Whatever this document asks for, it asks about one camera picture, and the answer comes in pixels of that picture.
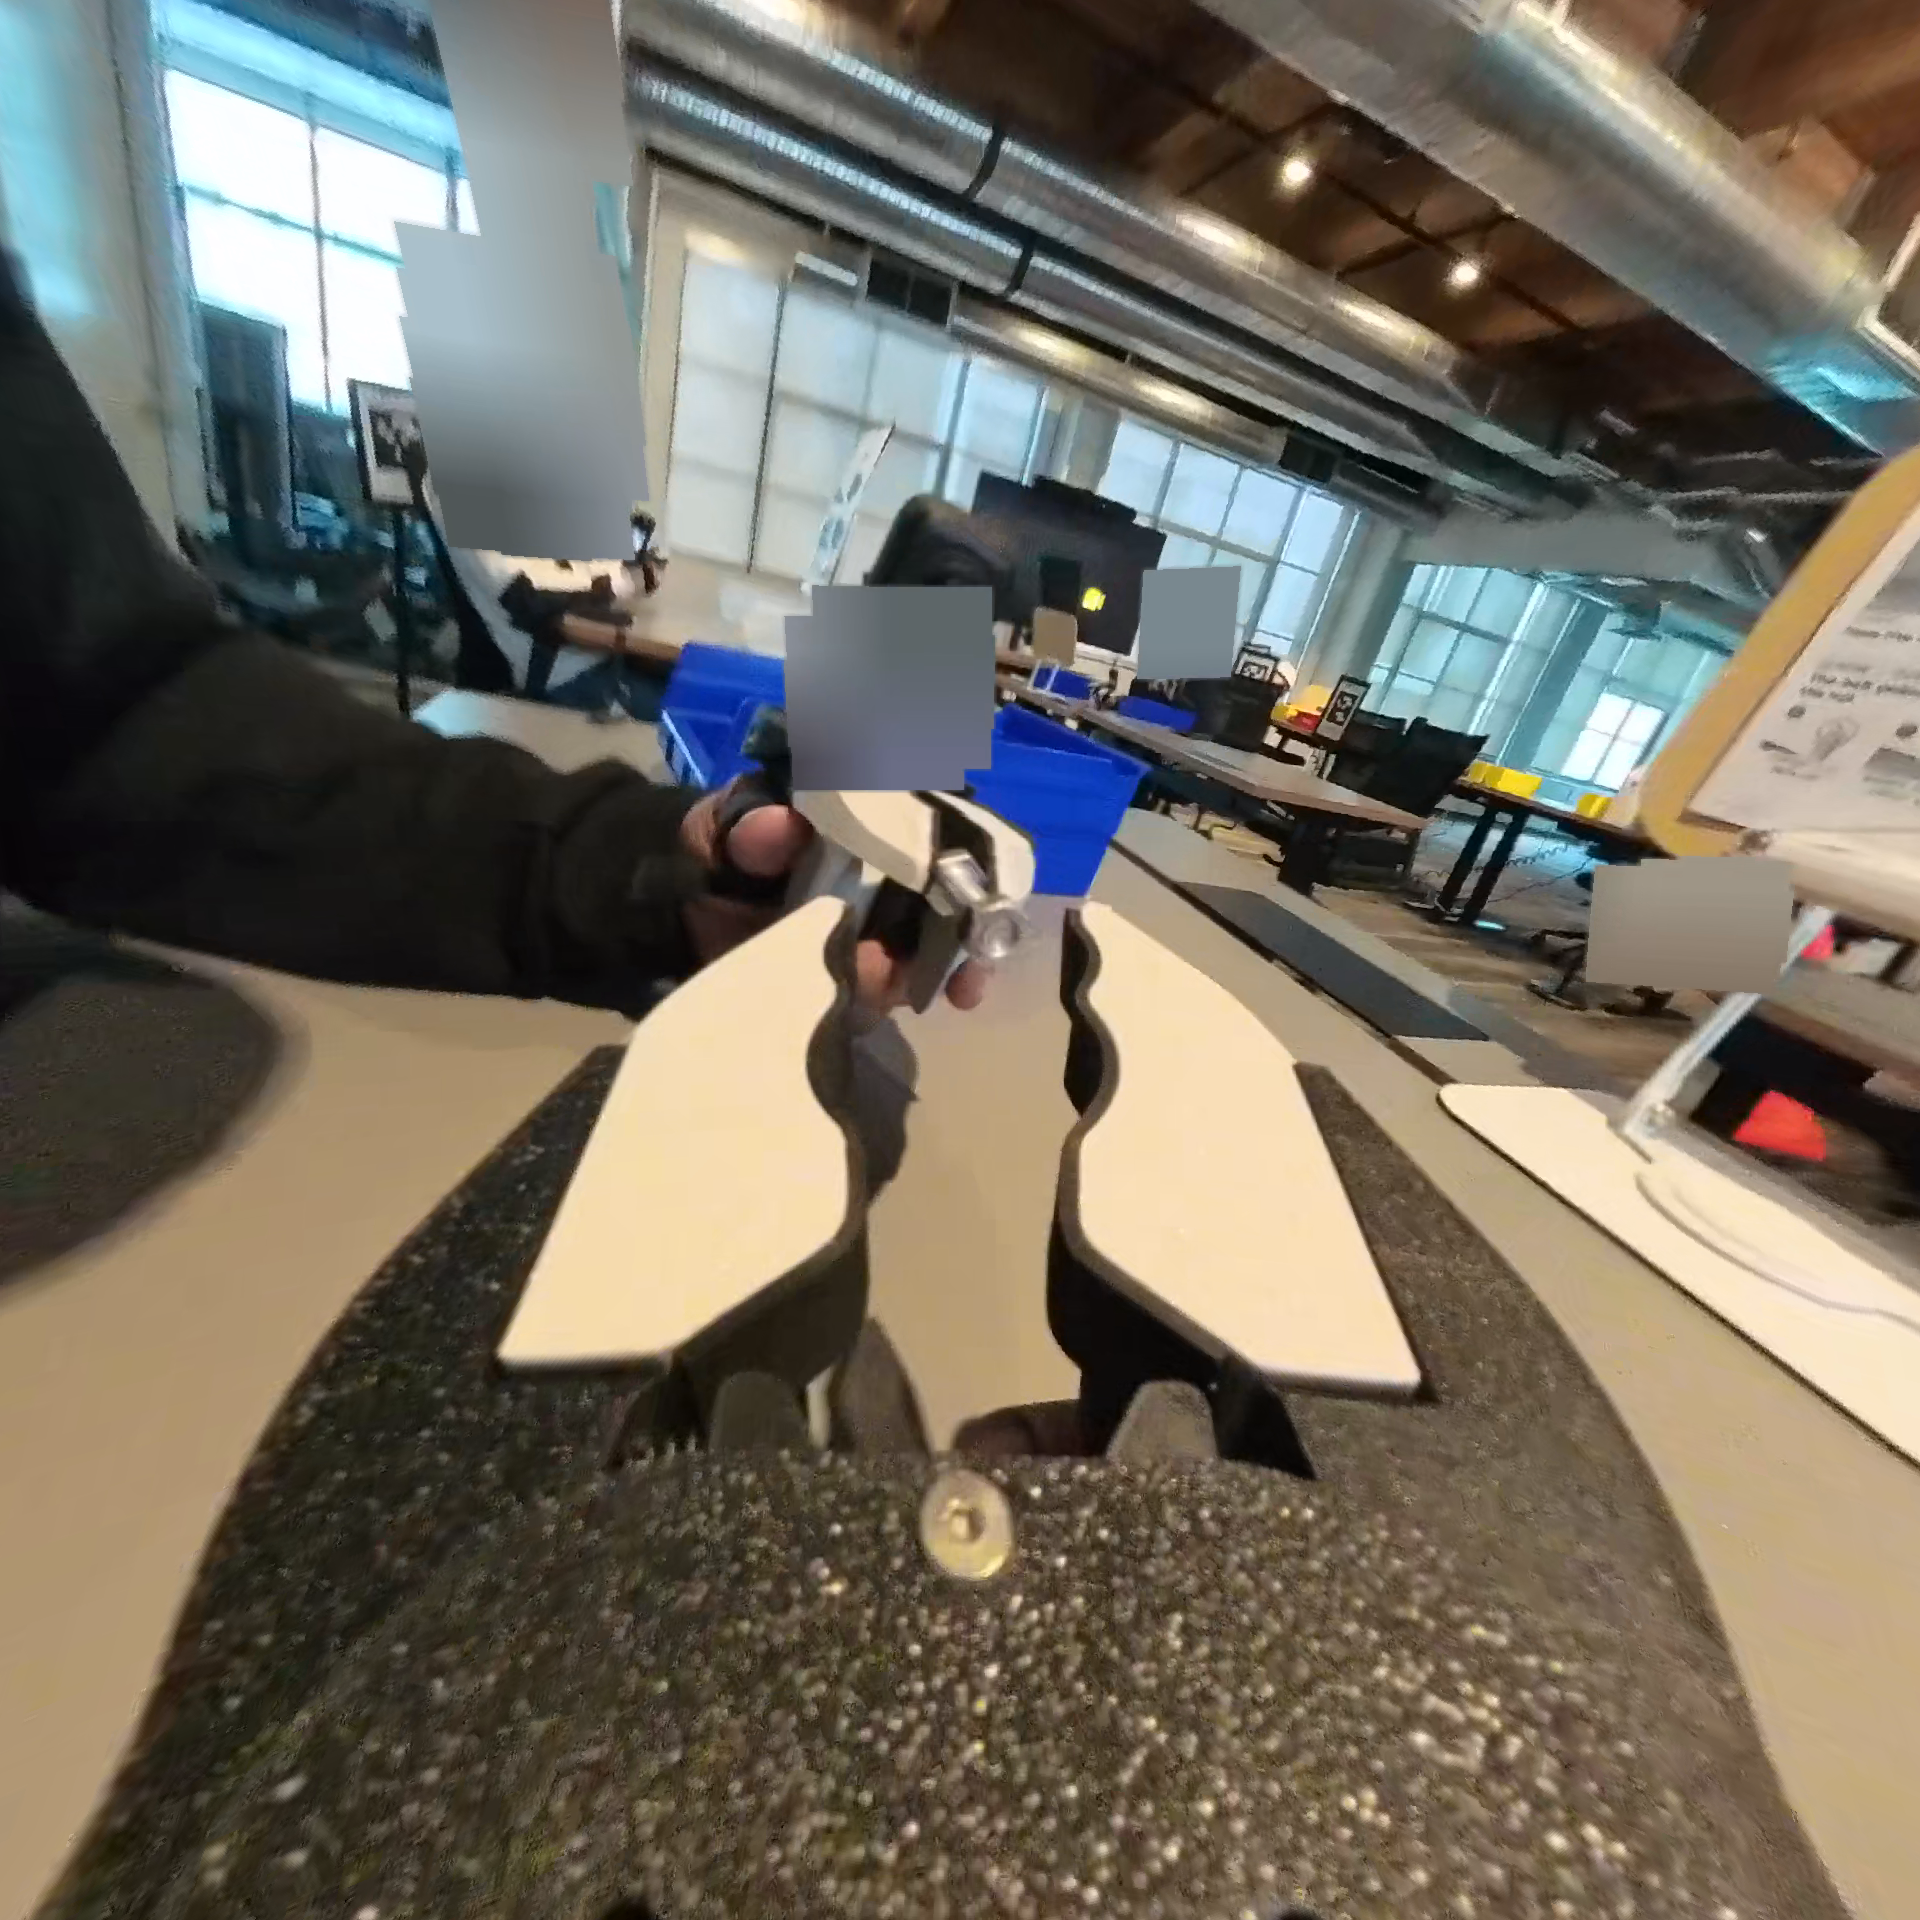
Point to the person's left hand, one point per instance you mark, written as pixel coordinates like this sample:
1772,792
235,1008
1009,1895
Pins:
751,857

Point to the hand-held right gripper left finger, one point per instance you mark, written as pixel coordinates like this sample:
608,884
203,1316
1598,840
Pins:
706,1170

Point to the blue plastic storage bin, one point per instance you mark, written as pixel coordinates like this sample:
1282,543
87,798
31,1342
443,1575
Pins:
1051,797

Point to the silver metal bolt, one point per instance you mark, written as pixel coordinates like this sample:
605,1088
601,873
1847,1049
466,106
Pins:
977,901

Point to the orange traffic cone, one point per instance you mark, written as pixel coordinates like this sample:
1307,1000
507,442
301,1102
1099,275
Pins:
1786,1129

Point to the person's left forearm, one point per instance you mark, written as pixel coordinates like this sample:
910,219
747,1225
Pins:
301,781

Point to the black monitor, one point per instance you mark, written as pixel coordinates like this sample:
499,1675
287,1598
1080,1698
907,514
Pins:
1080,570

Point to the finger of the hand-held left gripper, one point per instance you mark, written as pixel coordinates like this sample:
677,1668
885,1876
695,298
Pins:
865,857
955,834

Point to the wooden desk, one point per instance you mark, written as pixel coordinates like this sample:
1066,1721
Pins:
1260,774

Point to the metal ventilation duct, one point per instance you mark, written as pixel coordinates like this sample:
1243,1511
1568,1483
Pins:
1350,181

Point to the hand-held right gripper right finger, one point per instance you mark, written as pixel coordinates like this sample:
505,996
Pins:
1225,1195

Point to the framed black-white marker sign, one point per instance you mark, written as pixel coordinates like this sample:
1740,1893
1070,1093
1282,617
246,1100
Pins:
384,445

